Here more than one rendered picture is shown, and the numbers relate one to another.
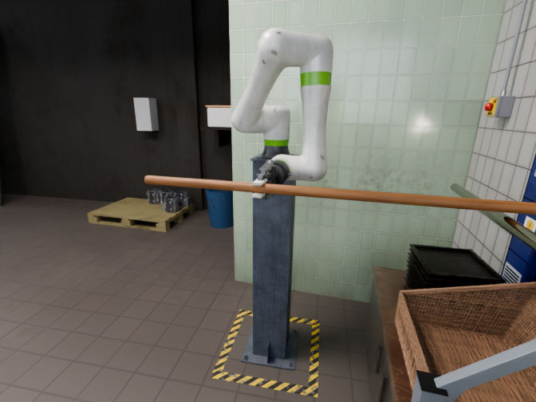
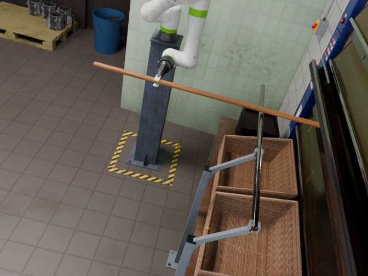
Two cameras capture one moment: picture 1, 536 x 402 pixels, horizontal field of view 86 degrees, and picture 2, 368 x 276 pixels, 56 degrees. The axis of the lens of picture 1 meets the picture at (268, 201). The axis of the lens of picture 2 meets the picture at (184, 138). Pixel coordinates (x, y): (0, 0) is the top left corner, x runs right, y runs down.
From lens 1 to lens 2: 128 cm
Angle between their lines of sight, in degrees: 24
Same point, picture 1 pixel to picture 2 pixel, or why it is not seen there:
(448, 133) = (295, 28)
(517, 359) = (231, 163)
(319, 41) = not seen: outside the picture
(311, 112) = (192, 31)
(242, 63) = not seen: outside the picture
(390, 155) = (253, 35)
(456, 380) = (214, 168)
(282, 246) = (163, 98)
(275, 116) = (171, 13)
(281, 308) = (156, 134)
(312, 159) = (188, 58)
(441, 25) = not seen: outside the picture
